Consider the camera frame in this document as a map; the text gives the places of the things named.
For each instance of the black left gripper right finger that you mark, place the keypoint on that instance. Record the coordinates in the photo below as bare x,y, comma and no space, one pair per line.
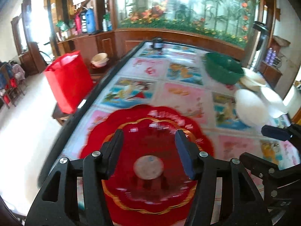
241,201

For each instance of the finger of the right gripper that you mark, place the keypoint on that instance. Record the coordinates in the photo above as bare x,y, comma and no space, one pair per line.
282,134
258,166

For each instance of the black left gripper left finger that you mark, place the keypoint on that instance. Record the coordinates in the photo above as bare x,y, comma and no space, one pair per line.
57,202

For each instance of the white plastic bowl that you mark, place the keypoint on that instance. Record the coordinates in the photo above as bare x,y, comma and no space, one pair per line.
273,102

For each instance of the white round plate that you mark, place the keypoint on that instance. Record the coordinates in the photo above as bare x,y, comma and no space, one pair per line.
250,108

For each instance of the cream plastic bowl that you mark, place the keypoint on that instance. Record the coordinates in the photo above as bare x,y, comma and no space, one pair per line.
252,81

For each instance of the red scalloped plate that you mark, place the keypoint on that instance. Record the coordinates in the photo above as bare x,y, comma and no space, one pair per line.
149,186

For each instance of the green plastic basin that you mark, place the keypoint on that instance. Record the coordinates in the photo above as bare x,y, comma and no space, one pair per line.
222,68

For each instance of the purple spray cans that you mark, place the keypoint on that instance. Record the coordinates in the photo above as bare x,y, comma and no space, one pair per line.
270,56

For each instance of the stainless steel thermos jug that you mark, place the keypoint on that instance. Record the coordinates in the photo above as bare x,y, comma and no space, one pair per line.
257,37

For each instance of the red paper bag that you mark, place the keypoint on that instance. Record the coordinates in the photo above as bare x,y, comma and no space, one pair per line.
69,80

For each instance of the colourful fruit print tablecloth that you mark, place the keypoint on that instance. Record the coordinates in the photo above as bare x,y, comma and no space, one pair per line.
175,77

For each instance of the beige bowl on stool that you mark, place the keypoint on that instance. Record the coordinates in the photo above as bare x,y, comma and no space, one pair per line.
100,60

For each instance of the small black jar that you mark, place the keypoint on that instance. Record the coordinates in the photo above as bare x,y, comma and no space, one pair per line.
157,43

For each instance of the pink bottle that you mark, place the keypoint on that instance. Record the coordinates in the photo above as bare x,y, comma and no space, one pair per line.
78,24

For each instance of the blue water bottle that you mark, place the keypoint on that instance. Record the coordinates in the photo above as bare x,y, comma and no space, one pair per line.
90,21

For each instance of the wooden cabinet with mural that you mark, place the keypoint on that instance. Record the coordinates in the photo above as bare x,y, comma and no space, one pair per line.
219,25

